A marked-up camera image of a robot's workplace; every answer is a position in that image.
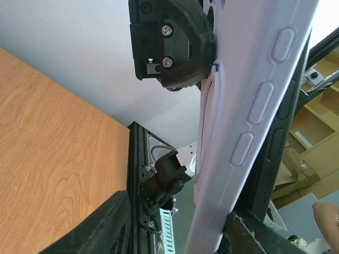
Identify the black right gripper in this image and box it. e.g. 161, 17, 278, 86
128, 1, 216, 89

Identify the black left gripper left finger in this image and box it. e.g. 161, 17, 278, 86
42, 190, 131, 253

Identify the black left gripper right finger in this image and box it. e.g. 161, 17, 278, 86
224, 211, 304, 253

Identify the bare human hand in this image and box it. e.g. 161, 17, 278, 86
312, 202, 338, 253

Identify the wooden shelf unit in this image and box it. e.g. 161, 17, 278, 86
271, 49, 338, 206

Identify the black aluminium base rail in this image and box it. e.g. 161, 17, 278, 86
127, 122, 169, 253

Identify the light blue slotted cable duct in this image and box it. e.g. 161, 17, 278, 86
158, 209, 176, 254

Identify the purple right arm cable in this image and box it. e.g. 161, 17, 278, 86
150, 144, 178, 159

